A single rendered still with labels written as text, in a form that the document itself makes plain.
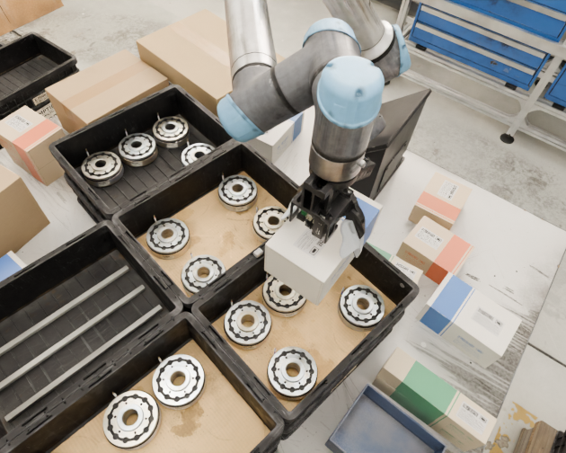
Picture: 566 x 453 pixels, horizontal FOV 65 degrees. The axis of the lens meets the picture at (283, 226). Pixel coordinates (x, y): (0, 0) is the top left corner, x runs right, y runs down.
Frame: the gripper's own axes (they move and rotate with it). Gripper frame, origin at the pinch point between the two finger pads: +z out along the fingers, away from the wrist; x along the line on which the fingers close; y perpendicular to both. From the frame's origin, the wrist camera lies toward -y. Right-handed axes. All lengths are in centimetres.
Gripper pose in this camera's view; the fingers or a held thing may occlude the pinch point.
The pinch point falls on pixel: (324, 233)
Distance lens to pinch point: 80.5
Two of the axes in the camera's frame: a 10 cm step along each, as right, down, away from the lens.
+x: 8.1, 5.1, -3.0
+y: -5.9, 6.5, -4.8
